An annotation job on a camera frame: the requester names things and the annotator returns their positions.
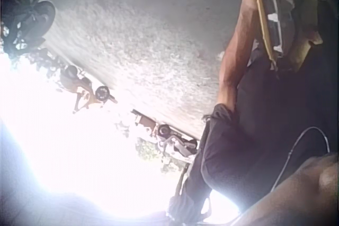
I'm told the yellow board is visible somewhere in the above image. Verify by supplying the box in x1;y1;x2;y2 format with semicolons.
247;0;282;72

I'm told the black white packet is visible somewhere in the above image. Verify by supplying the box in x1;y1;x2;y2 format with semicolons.
262;0;284;55

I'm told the black motorcycle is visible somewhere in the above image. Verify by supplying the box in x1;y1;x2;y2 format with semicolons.
0;0;57;56

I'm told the white thin cable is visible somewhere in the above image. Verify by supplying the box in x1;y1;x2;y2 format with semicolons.
270;126;331;194

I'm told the orange scooter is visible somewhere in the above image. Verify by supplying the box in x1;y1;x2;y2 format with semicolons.
58;64;119;114

